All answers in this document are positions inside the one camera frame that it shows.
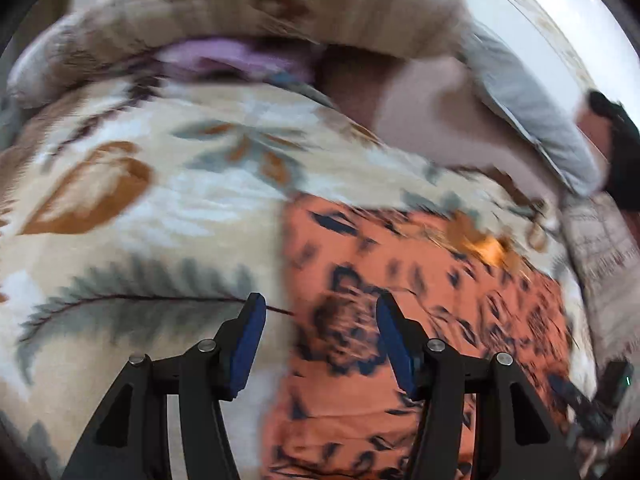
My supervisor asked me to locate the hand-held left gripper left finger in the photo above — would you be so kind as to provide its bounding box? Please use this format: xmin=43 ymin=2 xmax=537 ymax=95
xmin=62 ymin=292 xmax=267 ymax=480

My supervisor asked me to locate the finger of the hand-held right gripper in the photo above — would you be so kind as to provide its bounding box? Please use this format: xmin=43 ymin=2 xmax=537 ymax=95
xmin=547 ymin=372 xmax=596 ymax=413

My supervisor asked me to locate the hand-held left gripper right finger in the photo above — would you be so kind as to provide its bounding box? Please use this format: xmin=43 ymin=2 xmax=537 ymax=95
xmin=376 ymin=292 xmax=581 ymax=480

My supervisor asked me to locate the orange floral cloth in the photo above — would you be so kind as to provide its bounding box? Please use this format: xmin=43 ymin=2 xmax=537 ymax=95
xmin=260 ymin=195 xmax=576 ymax=480

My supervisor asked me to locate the fringed patterned bedspread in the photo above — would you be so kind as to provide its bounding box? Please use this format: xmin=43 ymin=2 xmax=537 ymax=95
xmin=565 ymin=195 xmax=636 ymax=361

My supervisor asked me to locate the leaf print blanket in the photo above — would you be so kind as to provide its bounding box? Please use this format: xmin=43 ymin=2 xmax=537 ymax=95
xmin=0 ymin=80 xmax=601 ymax=480

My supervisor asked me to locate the brown bed sheet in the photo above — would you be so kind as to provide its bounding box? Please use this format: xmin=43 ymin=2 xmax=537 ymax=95
xmin=320 ymin=45 xmax=551 ymax=201

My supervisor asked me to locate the dark object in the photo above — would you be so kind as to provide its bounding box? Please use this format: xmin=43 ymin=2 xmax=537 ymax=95
xmin=587 ymin=90 xmax=640 ymax=211

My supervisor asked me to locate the grey pillow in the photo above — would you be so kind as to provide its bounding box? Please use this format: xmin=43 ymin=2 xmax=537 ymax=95
xmin=460 ymin=20 xmax=606 ymax=196

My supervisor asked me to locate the purple cloth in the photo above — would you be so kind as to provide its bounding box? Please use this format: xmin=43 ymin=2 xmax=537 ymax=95
xmin=160 ymin=35 xmax=321 ymax=86

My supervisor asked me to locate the striped bolster pillow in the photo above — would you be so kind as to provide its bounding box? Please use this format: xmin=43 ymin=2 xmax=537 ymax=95
xmin=7 ymin=0 xmax=471 ymax=111

